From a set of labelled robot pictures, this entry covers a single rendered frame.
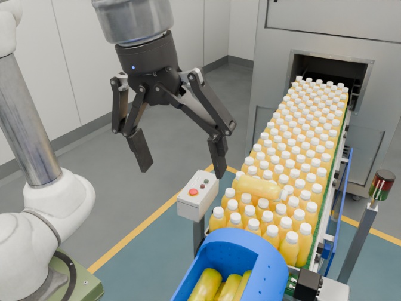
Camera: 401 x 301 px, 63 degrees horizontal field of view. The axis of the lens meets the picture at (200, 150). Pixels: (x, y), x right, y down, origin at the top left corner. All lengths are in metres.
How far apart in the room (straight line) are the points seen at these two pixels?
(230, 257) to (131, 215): 1.79
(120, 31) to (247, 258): 0.84
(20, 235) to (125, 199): 2.03
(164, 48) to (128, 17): 0.06
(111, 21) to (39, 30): 3.00
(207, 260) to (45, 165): 0.60
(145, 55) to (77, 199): 0.75
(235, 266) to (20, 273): 0.63
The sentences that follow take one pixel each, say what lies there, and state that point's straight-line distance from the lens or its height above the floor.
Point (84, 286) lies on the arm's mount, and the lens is 1.15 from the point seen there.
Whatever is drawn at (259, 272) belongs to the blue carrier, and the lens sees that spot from 0.95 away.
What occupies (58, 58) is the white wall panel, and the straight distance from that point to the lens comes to 3.52.
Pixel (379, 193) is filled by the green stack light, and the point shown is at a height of 1.19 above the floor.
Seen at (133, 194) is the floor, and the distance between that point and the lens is 3.00.
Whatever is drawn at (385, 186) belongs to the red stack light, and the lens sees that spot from 1.32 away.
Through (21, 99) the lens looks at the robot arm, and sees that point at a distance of 0.96.
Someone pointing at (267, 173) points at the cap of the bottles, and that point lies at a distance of 1.46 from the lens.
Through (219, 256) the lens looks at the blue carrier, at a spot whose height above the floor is 1.08.
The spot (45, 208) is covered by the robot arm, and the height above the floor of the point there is 1.30.
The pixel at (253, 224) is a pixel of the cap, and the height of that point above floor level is 1.09.
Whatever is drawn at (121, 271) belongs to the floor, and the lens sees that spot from 2.48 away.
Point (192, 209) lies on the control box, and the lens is 1.30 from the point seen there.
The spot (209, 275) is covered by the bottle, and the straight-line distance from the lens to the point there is 1.10.
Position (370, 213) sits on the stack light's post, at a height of 1.08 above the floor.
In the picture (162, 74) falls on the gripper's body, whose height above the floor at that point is 1.82.
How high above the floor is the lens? 1.98
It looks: 35 degrees down
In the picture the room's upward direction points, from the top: straight up
